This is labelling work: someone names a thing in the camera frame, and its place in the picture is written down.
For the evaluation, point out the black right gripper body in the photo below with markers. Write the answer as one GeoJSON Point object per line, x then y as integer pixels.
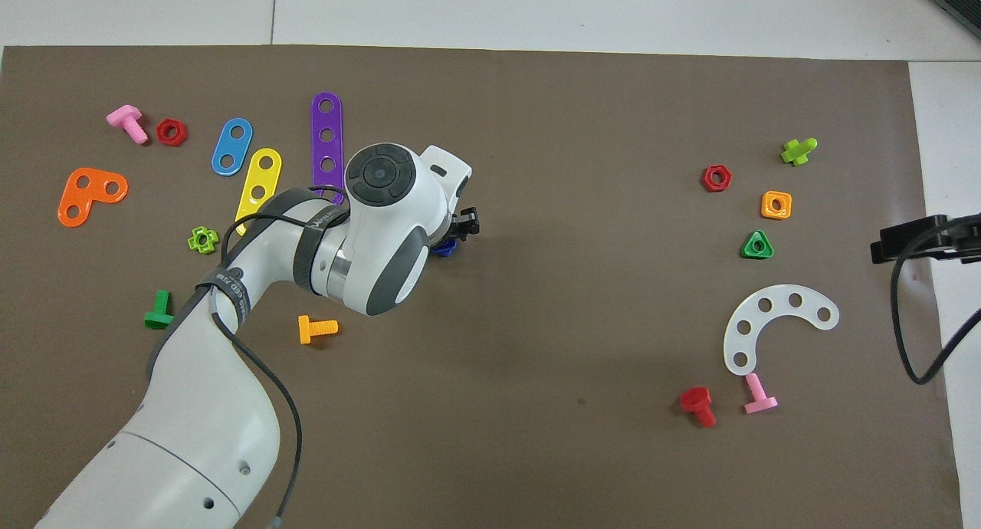
{"type": "Point", "coordinates": [962, 238]}

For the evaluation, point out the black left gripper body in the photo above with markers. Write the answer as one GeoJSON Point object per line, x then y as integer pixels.
{"type": "Point", "coordinates": [454, 228]}

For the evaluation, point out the blue triangle-head toy screw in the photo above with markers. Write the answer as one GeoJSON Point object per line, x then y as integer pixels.
{"type": "Point", "coordinates": [444, 248]}

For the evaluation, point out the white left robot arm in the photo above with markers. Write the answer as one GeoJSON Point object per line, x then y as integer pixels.
{"type": "Point", "coordinates": [383, 238]}

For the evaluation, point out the lime cross-head toy screw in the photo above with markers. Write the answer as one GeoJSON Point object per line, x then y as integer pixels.
{"type": "Point", "coordinates": [795, 153]}

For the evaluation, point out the orange square toy nut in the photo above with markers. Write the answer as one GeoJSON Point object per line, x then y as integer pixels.
{"type": "Point", "coordinates": [766, 211]}

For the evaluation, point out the green triangle toy nut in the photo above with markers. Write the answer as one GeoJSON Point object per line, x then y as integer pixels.
{"type": "Point", "coordinates": [747, 253]}

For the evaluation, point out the orange toy screw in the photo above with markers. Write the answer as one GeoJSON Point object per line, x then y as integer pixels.
{"type": "Point", "coordinates": [306, 330]}

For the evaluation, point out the red hexagon toy nut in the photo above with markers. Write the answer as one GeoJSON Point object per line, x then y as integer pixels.
{"type": "Point", "coordinates": [161, 133]}
{"type": "Point", "coordinates": [707, 179]}

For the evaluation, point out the pink toy screw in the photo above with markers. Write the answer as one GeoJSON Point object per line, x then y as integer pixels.
{"type": "Point", "coordinates": [126, 119]}
{"type": "Point", "coordinates": [759, 397]}

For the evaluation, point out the red toy screw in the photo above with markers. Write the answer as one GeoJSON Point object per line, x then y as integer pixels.
{"type": "Point", "coordinates": [696, 399]}

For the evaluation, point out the lime cross toy nut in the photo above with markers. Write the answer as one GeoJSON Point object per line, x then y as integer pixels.
{"type": "Point", "coordinates": [194, 241]}

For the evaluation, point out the green toy screw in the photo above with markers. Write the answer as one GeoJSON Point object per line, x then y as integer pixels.
{"type": "Point", "coordinates": [159, 314]}

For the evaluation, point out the white curved five-hole plate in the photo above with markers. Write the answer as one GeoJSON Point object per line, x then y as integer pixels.
{"type": "Point", "coordinates": [780, 299]}

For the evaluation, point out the purple four-hole strip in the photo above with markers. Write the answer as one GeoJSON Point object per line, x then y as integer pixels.
{"type": "Point", "coordinates": [327, 149]}

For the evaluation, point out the brown table mat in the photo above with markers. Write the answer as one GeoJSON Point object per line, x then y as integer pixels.
{"type": "Point", "coordinates": [613, 130]}

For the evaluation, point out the yellow three-hole strip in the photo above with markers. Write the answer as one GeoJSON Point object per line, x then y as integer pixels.
{"type": "Point", "coordinates": [262, 178]}

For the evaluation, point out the blue two-hole strip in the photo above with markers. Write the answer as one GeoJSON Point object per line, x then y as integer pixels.
{"type": "Point", "coordinates": [232, 147]}

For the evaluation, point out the orange heart three-hole plate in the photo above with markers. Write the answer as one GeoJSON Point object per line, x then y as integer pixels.
{"type": "Point", "coordinates": [88, 199]}

